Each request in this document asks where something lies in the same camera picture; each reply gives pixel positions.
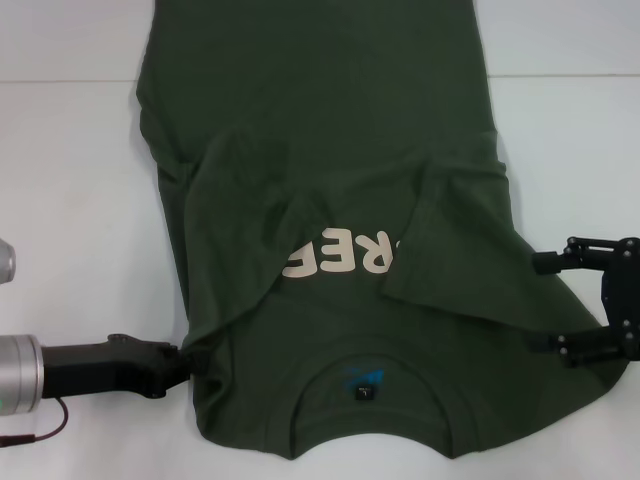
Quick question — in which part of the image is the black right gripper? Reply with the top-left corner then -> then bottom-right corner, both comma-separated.
527,237 -> 640,370

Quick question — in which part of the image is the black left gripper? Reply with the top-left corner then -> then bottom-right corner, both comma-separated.
42,333 -> 209,401

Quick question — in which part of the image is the dark green FREE t-shirt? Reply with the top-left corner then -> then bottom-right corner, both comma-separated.
135,0 -> 631,449

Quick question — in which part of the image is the dark left gripper cable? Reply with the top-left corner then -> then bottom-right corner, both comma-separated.
0,397 -> 70,450

